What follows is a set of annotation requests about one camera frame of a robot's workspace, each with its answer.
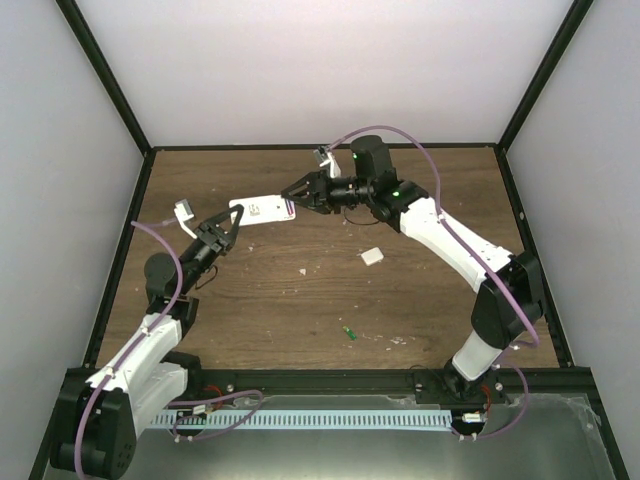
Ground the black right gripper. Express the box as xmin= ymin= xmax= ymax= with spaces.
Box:
xmin=285 ymin=169 xmax=374 ymax=215

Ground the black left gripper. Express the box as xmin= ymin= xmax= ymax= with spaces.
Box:
xmin=180 ymin=206 xmax=245 ymax=296

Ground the blue purple battery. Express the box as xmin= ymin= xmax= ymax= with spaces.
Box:
xmin=285 ymin=200 xmax=296 ymax=218

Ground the white remote control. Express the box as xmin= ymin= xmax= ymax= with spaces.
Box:
xmin=229 ymin=195 xmax=296 ymax=226

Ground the white battery cover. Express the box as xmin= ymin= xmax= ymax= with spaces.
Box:
xmin=360 ymin=247 xmax=384 ymax=266

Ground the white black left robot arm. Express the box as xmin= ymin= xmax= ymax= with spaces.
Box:
xmin=49 ymin=201 xmax=244 ymax=479

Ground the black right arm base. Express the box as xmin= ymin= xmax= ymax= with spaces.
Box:
xmin=410 ymin=366 xmax=506 ymax=405

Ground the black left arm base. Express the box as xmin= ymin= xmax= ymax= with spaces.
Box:
xmin=162 ymin=351 xmax=231 ymax=403

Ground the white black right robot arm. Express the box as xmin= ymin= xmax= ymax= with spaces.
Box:
xmin=281 ymin=135 xmax=545 ymax=403

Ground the green battery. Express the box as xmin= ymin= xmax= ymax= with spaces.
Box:
xmin=342 ymin=326 xmax=357 ymax=341

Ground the metal front plate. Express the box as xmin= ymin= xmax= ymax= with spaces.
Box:
xmin=119 ymin=394 xmax=614 ymax=479

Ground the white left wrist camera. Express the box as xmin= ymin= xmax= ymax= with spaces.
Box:
xmin=174 ymin=199 xmax=197 ymax=239

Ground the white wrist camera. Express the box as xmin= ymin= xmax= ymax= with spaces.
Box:
xmin=313 ymin=146 xmax=342 ymax=178
xmin=174 ymin=199 xmax=197 ymax=239

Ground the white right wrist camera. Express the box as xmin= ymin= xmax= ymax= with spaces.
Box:
xmin=313 ymin=146 xmax=342 ymax=178

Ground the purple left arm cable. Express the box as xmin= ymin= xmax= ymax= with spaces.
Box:
xmin=73 ymin=219 xmax=266 ymax=479

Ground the black table frame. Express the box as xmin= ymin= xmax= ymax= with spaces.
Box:
xmin=57 ymin=1 xmax=629 ymax=479

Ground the light blue slotted cable duct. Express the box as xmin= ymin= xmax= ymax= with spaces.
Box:
xmin=178 ymin=409 xmax=452 ymax=432

